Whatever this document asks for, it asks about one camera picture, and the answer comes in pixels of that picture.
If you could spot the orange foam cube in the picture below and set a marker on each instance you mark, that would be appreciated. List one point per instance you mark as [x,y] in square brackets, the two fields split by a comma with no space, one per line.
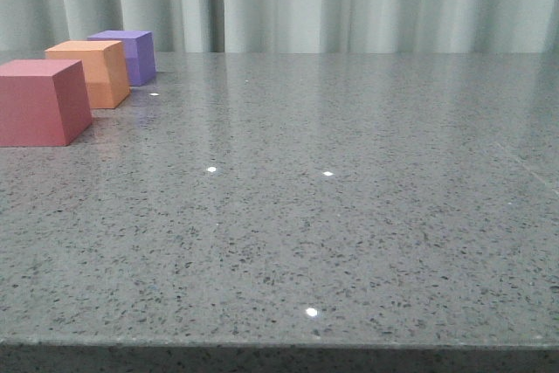
[105,69]

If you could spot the pale green curtain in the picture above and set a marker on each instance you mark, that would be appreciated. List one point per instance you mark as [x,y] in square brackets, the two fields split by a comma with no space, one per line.
[296,26]

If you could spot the purple foam cube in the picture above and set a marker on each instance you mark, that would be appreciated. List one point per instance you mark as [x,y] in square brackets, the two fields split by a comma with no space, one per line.
[139,53]

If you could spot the red foam cube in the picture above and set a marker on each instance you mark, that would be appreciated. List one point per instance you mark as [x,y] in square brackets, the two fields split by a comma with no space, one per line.
[43,102]

